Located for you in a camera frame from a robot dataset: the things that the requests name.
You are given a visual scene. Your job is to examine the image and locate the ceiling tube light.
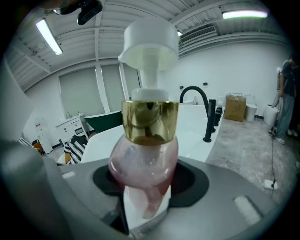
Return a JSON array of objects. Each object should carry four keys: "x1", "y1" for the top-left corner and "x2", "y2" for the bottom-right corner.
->
[
  {"x1": 222, "y1": 9, "x2": 268, "y2": 20},
  {"x1": 35, "y1": 18, "x2": 63, "y2": 56}
]

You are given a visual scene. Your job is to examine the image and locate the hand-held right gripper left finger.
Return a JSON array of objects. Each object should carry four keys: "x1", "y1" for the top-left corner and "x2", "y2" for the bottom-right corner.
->
[{"x1": 0, "y1": 140, "x2": 129, "y2": 240}]

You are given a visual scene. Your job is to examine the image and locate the ceiling air vent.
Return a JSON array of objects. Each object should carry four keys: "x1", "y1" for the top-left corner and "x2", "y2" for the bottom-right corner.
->
[{"x1": 179, "y1": 24, "x2": 218, "y2": 44}]

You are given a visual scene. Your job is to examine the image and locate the white bathtub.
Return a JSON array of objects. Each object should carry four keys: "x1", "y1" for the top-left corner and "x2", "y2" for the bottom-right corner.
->
[{"x1": 57, "y1": 103, "x2": 225, "y2": 165}]

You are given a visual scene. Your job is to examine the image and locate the pink bottle with gold collar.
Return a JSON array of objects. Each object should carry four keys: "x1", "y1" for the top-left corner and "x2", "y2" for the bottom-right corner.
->
[{"x1": 108, "y1": 16, "x2": 180, "y2": 220}]

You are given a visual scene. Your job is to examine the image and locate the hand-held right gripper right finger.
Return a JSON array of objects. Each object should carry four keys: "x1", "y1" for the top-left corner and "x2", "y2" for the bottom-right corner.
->
[{"x1": 131, "y1": 157, "x2": 277, "y2": 240}]

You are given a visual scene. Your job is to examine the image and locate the black white striped cloth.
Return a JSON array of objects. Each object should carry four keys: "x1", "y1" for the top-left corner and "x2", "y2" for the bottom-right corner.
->
[{"x1": 63, "y1": 135, "x2": 89, "y2": 165}]

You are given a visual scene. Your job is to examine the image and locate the black curved faucet spout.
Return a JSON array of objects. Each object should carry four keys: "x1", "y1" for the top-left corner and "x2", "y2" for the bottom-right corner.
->
[{"x1": 179, "y1": 86, "x2": 213, "y2": 143}]

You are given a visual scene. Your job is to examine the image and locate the green bathtub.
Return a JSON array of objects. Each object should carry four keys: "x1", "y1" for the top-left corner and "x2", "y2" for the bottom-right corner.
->
[{"x1": 83, "y1": 110, "x2": 124, "y2": 134}]

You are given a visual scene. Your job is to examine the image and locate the black head-worn camera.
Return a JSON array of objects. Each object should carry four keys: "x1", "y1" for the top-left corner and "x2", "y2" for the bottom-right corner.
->
[{"x1": 60, "y1": 0, "x2": 104, "y2": 26}]

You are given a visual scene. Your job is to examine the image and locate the white vanity cabinet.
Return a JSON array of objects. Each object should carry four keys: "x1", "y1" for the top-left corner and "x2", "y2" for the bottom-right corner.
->
[{"x1": 55, "y1": 114, "x2": 90, "y2": 143}]

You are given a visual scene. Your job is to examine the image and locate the white water dispenser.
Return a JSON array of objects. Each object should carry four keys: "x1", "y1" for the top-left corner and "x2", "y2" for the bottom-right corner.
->
[{"x1": 34, "y1": 119, "x2": 53, "y2": 154}]

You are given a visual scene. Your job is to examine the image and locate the tall black tap handle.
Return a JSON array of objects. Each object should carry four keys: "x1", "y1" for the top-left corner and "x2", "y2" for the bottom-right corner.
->
[{"x1": 209, "y1": 99, "x2": 217, "y2": 133}]

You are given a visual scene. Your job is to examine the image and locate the cardboard box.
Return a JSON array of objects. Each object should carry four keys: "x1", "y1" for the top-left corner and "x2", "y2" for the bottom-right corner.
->
[{"x1": 224, "y1": 93, "x2": 247, "y2": 122}]

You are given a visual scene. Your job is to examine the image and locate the black floor cable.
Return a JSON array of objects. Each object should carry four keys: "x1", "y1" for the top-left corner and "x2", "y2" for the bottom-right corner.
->
[{"x1": 270, "y1": 133, "x2": 278, "y2": 200}]

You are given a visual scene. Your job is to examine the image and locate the white power strip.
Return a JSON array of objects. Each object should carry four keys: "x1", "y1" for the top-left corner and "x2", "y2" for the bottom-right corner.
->
[{"x1": 263, "y1": 179, "x2": 278, "y2": 190}]

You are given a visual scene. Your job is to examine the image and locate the grey window blind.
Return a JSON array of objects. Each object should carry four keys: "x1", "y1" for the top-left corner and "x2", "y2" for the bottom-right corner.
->
[
  {"x1": 59, "y1": 67, "x2": 105, "y2": 118},
  {"x1": 123, "y1": 64, "x2": 141, "y2": 99},
  {"x1": 101, "y1": 64, "x2": 126, "y2": 113}
]

